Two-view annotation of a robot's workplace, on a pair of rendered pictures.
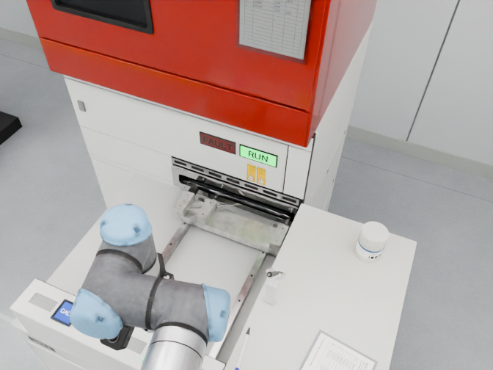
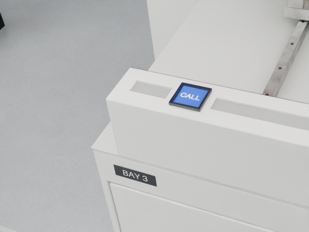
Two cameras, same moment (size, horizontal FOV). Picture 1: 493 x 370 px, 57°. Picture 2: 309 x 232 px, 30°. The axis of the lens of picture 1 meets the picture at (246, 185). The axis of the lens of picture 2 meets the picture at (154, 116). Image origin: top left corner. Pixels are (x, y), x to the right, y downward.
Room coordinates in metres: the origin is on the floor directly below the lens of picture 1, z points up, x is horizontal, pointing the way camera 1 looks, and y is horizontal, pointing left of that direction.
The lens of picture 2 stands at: (-0.22, 0.38, 1.59)
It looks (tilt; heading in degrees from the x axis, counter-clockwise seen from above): 42 degrees down; 9
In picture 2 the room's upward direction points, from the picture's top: 9 degrees counter-clockwise
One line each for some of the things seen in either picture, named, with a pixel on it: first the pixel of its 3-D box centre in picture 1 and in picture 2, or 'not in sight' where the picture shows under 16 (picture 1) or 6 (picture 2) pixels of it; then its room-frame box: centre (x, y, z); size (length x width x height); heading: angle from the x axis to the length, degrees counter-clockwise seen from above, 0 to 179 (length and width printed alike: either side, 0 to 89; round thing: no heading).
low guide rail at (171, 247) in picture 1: (163, 258); (285, 61); (0.76, 0.24, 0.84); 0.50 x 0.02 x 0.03; 158
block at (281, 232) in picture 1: (279, 237); not in sight; (0.81, -0.10, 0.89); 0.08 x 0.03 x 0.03; 158
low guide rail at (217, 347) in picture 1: (245, 290); not in sight; (0.66, -0.01, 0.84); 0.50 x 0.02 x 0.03; 158
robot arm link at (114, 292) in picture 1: (117, 296); not in sight; (0.33, 0.19, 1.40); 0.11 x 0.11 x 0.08; 81
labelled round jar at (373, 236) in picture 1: (371, 241); not in sight; (0.72, -0.34, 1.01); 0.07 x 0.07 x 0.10
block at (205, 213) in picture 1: (207, 211); not in sight; (0.90, 0.12, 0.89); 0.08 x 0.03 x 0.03; 158
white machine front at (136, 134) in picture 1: (183, 147); not in sight; (1.06, 0.20, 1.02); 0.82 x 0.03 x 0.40; 68
